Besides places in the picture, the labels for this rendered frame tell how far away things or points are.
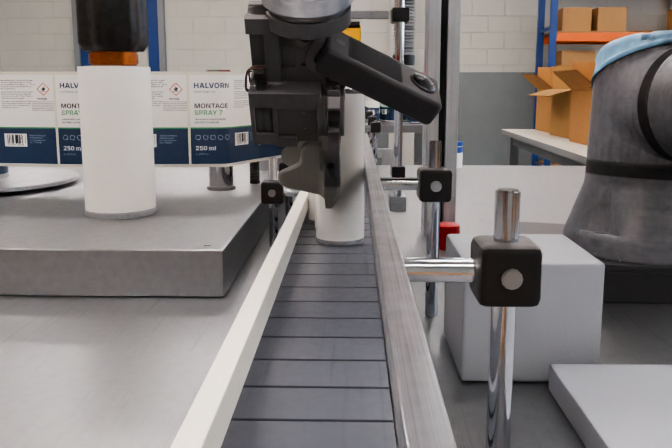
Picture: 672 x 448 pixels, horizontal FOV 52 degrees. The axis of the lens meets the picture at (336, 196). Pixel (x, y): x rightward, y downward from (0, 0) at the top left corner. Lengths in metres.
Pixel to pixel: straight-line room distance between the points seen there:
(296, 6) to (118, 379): 0.31
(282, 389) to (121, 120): 0.56
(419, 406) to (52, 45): 9.17
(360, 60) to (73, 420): 0.35
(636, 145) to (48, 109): 0.84
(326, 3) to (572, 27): 7.51
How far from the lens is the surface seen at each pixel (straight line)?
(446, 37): 1.00
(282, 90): 0.59
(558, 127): 3.82
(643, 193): 0.77
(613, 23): 8.15
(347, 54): 0.59
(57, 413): 0.51
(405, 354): 0.22
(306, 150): 0.63
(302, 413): 0.37
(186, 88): 1.10
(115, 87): 0.89
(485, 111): 8.58
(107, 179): 0.90
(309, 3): 0.55
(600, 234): 0.77
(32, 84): 1.18
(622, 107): 0.76
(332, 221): 0.71
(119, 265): 0.74
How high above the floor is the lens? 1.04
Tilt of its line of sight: 9 degrees down
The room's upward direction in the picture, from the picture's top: straight up
